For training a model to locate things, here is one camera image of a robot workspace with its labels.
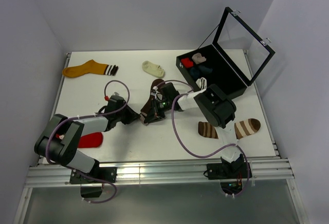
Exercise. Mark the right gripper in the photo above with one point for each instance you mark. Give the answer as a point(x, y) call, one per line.
point(157, 112)

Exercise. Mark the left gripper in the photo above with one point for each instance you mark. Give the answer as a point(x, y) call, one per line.
point(132, 115)

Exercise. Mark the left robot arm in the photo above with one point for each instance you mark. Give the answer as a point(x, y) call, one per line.
point(60, 139)

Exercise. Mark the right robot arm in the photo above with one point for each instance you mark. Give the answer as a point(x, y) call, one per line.
point(219, 111)

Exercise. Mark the cream ankle sock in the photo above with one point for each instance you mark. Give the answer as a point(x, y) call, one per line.
point(153, 69)

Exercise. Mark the rolled white striped sock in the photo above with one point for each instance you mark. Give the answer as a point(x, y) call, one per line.
point(202, 83)

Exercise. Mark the mustard yellow sock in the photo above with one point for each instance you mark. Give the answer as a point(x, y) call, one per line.
point(90, 67)

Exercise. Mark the rolled teal sock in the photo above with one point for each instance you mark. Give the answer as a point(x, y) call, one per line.
point(194, 73)

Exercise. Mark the rolled red sock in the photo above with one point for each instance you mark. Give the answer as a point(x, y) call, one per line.
point(187, 62)

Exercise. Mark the rolled navy sock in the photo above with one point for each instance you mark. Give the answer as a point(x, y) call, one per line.
point(205, 70)

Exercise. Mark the rolled beige sock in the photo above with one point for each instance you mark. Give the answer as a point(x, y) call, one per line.
point(198, 58)

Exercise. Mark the brown cream striped sock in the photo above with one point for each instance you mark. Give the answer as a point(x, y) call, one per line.
point(242, 129)

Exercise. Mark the black storage box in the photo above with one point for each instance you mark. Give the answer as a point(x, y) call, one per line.
point(235, 52)

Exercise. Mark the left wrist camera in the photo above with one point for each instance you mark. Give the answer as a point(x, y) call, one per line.
point(114, 99)

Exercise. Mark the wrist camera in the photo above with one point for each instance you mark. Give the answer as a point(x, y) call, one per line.
point(114, 99)
point(156, 94)

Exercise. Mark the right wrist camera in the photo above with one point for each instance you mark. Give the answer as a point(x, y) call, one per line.
point(156, 94)

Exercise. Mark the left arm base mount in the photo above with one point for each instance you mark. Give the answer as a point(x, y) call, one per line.
point(92, 183)

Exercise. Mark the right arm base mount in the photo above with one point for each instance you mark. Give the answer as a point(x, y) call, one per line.
point(225, 170)

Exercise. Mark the aluminium table frame rail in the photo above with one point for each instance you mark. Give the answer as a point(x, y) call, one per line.
point(186, 171)

